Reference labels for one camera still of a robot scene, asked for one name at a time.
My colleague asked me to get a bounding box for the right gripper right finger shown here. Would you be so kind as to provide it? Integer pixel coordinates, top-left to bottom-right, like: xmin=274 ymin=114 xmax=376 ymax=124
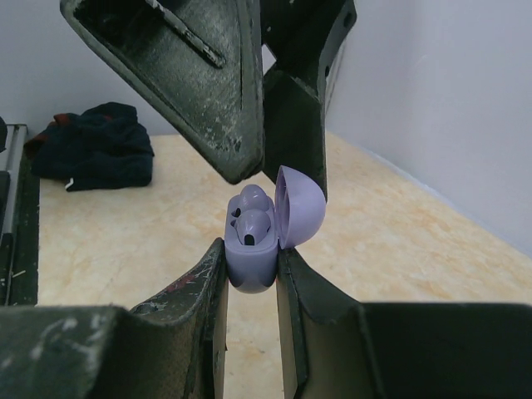
xmin=276 ymin=249 xmax=531 ymax=398

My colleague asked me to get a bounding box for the dark blue cloth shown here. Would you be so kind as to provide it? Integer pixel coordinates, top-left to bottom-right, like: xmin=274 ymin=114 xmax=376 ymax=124
xmin=24 ymin=102 xmax=155 ymax=192

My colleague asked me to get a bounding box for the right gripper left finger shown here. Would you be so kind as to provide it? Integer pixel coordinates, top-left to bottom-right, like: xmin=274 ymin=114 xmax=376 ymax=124
xmin=1 ymin=239 xmax=229 ymax=398

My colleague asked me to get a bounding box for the purple earbud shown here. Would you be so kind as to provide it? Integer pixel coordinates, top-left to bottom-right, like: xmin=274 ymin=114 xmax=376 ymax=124
xmin=234 ymin=209 xmax=271 ymax=246
xmin=229 ymin=184 xmax=271 ymax=218

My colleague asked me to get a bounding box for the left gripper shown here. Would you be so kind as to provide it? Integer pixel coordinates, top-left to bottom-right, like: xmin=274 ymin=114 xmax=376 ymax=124
xmin=60 ymin=0 xmax=357 ymax=195

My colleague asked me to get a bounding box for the purple earbud charging case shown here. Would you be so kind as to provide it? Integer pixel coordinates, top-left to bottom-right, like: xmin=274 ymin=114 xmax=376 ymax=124
xmin=224 ymin=165 xmax=326 ymax=294

